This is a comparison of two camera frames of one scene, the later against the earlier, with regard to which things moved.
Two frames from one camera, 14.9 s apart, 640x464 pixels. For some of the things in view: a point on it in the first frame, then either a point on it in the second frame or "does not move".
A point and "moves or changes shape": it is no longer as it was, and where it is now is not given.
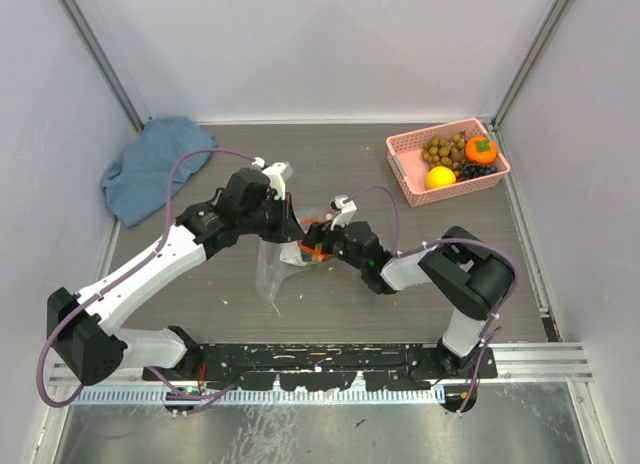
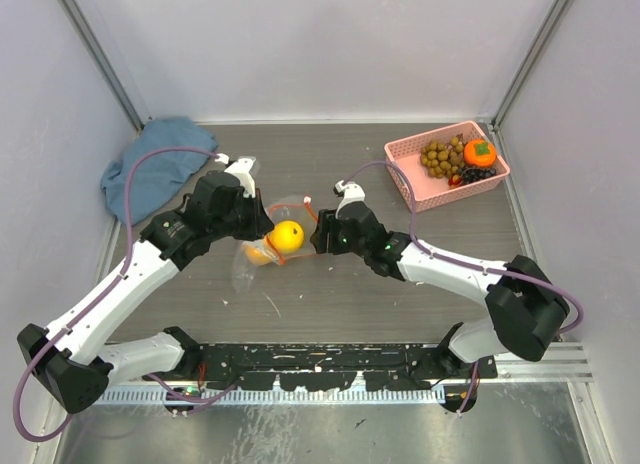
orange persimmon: (480, 150) does not move
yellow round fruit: (439, 176) moves or changes shape
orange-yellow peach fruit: (317, 256) → (256, 255)
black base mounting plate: (262, 366) does not move
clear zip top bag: (274, 259) moves or changes shape
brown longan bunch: (445, 152) does not move
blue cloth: (139, 183) does not move
